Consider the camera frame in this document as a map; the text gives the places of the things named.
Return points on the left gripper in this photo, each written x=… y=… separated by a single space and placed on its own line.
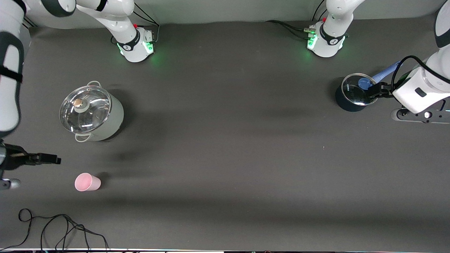
x=385 y=91

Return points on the dark grey table mat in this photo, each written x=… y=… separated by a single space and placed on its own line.
x=225 y=158

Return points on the glass saucepan lid, blue knob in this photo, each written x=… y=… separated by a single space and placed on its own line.
x=353 y=93

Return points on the glass pot lid, wooden knob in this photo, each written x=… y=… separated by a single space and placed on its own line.
x=88 y=112

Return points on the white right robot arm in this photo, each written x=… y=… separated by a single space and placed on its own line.
x=10 y=88

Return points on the pink plastic cup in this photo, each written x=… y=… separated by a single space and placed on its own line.
x=86 y=182

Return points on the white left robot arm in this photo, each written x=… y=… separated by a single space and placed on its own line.
x=334 y=21

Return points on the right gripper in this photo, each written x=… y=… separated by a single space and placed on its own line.
x=15 y=159

